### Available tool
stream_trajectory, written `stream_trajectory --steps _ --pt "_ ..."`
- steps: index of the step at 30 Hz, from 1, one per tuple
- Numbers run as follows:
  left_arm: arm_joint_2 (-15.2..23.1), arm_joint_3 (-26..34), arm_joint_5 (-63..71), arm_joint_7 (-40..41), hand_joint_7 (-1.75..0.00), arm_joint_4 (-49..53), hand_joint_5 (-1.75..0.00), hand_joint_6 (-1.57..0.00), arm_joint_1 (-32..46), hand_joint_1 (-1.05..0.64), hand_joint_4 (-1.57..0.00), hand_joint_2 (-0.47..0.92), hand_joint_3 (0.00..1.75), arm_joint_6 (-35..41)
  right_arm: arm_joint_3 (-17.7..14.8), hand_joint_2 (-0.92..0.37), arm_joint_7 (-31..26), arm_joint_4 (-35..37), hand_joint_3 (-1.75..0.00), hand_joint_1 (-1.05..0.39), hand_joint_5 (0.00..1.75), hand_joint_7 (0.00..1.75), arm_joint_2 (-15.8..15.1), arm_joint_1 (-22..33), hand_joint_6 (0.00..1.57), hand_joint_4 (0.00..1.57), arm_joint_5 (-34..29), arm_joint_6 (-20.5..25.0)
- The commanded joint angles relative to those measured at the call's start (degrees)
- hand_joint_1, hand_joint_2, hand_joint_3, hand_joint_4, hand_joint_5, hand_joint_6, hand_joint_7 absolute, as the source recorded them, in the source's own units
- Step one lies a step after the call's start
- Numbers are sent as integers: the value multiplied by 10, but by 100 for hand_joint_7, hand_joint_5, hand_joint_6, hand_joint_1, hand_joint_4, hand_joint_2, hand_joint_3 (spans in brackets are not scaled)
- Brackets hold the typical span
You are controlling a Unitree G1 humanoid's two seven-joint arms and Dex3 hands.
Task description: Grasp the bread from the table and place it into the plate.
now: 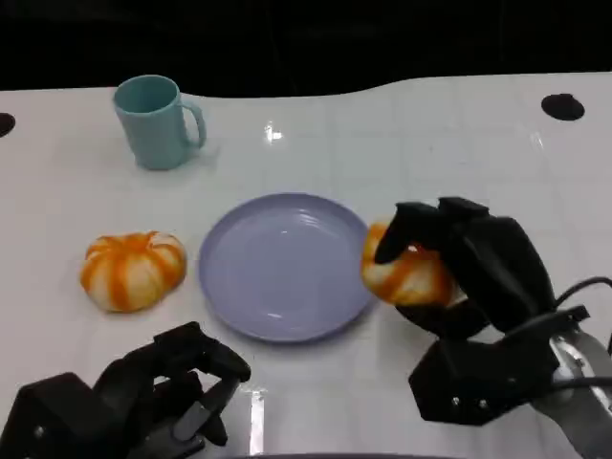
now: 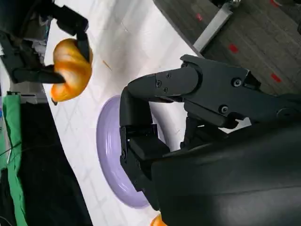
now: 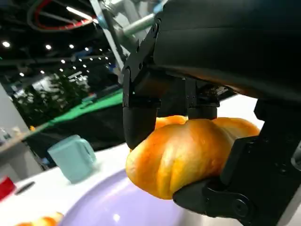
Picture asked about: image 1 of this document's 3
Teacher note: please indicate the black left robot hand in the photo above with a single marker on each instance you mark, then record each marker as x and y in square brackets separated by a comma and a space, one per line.
[143, 382]

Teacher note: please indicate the orange white toy bread roll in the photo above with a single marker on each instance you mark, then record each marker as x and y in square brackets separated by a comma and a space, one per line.
[131, 272]
[411, 279]

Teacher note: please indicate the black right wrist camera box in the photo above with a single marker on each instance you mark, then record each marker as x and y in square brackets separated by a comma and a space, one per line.
[478, 382]

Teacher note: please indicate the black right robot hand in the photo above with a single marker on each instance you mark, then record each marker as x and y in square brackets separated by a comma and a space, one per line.
[497, 268]

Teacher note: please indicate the lilac plate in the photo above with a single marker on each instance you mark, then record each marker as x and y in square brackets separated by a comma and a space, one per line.
[287, 268]

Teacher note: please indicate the pale green mug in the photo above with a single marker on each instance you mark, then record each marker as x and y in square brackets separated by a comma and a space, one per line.
[150, 129]

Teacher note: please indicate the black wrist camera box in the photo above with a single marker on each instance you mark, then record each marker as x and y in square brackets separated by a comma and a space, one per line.
[478, 382]
[43, 416]

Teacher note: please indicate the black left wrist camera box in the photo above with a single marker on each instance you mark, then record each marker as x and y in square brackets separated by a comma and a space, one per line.
[43, 416]

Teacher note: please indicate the black round table grommet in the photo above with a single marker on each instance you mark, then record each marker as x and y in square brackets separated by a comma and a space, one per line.
[562, 106]
[5, 125]

